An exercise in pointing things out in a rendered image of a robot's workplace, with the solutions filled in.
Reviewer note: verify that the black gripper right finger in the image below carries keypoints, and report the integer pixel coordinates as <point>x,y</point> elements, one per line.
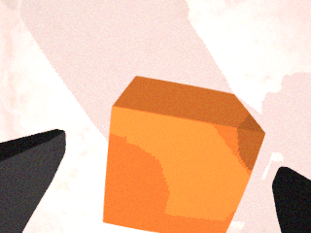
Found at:
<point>292,194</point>

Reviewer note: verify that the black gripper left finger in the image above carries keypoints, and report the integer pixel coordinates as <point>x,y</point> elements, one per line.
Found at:
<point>27,168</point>

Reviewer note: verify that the orange block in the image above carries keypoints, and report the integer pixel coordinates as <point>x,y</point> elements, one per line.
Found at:
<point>179,159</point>

